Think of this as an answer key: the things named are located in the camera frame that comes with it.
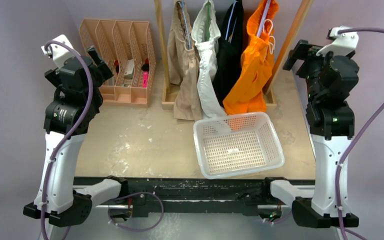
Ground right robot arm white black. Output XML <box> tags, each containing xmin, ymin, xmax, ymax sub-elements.
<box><xmin>260</xmin><ymin>40</ymin><xmax>360</xmax><ymax>229</ymax></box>

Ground beige shorts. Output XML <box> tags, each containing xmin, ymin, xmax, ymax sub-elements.
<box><xmin>167</xmin><ymin>0</ymin><xmax>202</xmax><ymax>121</ymax></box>

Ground wooden clothes rack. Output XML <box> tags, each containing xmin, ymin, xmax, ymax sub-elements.
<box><xmin>154</xmin><ymin>0</ymin><xmax>313</xmax><ymax>110</ymax></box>

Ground purple cable loop under rail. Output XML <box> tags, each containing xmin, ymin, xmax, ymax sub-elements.
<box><xmin>107</xmin><ymin>191</ymin><xmax>165</xmax><ymax>233</ymax></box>

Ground orange shorts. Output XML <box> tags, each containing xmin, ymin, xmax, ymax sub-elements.
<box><xmin>223</xmin><ymin>0</ymin><xmax>279</xmax><ymax>115</ymax></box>

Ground peach plastic file organizer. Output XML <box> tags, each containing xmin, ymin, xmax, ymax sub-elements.
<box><xmin>78</xmin><ymin>18</ymin><xmax>156</xmax><ymax>108</ymax></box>

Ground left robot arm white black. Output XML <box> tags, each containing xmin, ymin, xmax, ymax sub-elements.
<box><xmin>23</xmin><ymin>45</ymin><xmax>129</xmax><ymax>228</ymax></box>

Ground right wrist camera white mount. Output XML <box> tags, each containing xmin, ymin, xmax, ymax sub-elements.
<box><xmin>316</xmin><ymin>26</ymin><xmax>359</xmax><ymax>57</ymax></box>

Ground white shorts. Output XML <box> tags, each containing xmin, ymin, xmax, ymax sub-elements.
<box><xmin>191</xmin><ymin>0</ymin><xmax>226</xmax><ymax>118</ymax></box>

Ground white plastic perforated basket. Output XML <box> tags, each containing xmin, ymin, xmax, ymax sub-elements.
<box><xmin>193</xmin><ymin>112</ymin><xmax>285</xmax><ymax>179</ymax></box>

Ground black shorts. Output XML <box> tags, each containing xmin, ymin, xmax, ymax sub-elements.
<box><xmin>212</xmin><ymin>0</ymin><xmax>244</xmax><ymax>107</ymax></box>

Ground lilac plastic hanger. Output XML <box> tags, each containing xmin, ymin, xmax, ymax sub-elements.
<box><xmin>256</xmin><ymin>0</ymin><xmax>272</xmax><ymax>38</ymax></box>

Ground white small box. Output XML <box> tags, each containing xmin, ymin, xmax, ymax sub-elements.
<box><xmin>124</xmin><ymin>59</ymin><xmax>135</xmax><ymax>80</ymax></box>

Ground pink marker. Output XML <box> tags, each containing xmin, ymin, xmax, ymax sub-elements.
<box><xmin>142</xmin><ymin>71</ymin><xmax>149</xmax><ymax>88</ymax></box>

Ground green hanger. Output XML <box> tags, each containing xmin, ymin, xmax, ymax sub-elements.
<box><xmin>204</xmin><ymin>0</ymin><xmax>211</xmax><ymax>42</ymax></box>

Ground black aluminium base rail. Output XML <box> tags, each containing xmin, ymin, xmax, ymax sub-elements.
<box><xmin>72</xmin><ymin>177</ymin><xmax>315</xmax><ymax>220</ymax></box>

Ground light blue hanger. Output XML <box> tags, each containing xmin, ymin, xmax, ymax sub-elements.
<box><xmin>224</xmin><ymin>0</ymin><xmax>238</xmax><ymax>42</ymax></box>

